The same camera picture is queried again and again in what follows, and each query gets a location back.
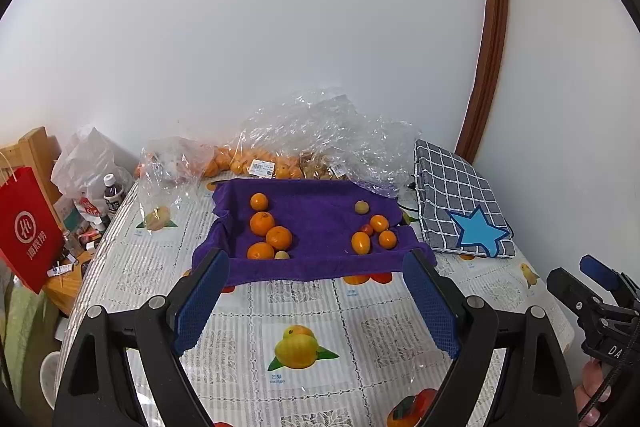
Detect dark plastic bottle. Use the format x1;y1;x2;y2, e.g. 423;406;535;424
103;173;125;215

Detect large orange mandarin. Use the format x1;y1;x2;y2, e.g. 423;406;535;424
265;225;293;251

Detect red paper bag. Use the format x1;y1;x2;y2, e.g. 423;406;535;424
0;167;64;294

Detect brown wooden door frame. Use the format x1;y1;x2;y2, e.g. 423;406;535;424
456;0;510;162

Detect person's right hand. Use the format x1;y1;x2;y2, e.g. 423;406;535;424
572;357;614;427

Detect white plastic bag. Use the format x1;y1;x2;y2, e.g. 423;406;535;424
51;126;134;212

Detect grey checked star cloth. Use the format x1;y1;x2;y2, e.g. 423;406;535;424
414;140;515;259

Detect black cable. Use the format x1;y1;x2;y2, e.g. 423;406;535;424
574;321;640;427

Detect small clear plastic bag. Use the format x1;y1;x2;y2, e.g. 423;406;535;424
137;136;217;233

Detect purple towel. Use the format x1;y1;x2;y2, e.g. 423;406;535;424
192;179;437;286

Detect orange kumquat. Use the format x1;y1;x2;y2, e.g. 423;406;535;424
378;230;397;251
370;215;390;233
350;231;371;256

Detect small red fruit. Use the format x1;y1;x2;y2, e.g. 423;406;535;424
360;223;374;236

